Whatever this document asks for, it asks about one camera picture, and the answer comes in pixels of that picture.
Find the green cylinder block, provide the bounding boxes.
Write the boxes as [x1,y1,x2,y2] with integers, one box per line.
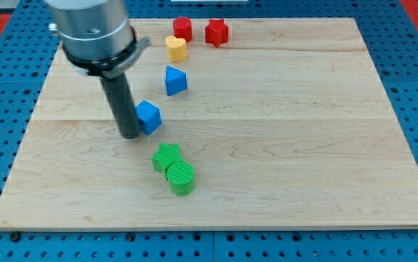
[166,162,195,197]

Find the wooden board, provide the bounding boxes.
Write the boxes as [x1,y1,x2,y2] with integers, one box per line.
[0,18,418,232]

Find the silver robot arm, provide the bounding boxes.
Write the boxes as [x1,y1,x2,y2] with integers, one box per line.
[45,0,150,79]

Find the blue cube block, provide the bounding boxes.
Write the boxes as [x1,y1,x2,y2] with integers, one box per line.
[135,100,162,135]

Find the blue triangle block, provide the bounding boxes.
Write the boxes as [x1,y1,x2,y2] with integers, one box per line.
[165,66,188,96]

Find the red star block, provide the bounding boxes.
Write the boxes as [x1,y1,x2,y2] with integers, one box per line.
[205,18,229,47]

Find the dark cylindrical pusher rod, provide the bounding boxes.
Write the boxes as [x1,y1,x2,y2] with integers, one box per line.
[100,74,140,139]

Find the green star block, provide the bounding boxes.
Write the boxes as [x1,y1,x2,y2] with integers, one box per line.
[151,143,183,180]

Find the yellow heart block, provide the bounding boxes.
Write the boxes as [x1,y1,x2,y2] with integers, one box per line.
[165,36,187,62]

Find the red cylinder block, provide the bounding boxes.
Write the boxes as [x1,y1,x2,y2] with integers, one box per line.
[172,17,193,43]

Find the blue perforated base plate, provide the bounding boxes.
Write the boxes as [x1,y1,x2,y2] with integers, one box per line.
[0,0,418,261]

